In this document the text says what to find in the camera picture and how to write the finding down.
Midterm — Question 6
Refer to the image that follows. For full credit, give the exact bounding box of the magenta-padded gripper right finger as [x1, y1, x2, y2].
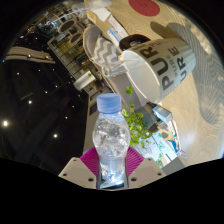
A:
[125, 146, 167, 190]

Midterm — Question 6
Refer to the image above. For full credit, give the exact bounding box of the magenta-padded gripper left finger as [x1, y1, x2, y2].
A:
[57, 146, 100, 190]

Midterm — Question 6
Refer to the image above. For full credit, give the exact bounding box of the clear blue-capped water bottle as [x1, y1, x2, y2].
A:
[91, 92, 131, 188]

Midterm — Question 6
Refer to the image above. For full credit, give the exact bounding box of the green potted plant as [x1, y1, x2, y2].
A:
[121, 85, 158, 148]

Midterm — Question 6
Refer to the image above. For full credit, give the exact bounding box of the small light blue box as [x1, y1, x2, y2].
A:
[151, 104, 173, 124]

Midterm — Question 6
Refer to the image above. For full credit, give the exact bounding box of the group of ceiling spotlights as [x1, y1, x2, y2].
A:
[1, 33, 78, 139]

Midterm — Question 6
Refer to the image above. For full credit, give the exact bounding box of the person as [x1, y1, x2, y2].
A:
[92, 79, 105, 92]

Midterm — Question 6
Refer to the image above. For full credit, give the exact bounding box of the white mug with black lettering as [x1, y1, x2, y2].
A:
[118, 33, 197, 104]

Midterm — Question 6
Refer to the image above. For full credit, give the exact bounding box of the grey curved sofa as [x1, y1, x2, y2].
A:
[82, 24, 141, 111]

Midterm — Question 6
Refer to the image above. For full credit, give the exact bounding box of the flat round red coaster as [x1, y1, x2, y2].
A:
[128, 0, 161, 18]

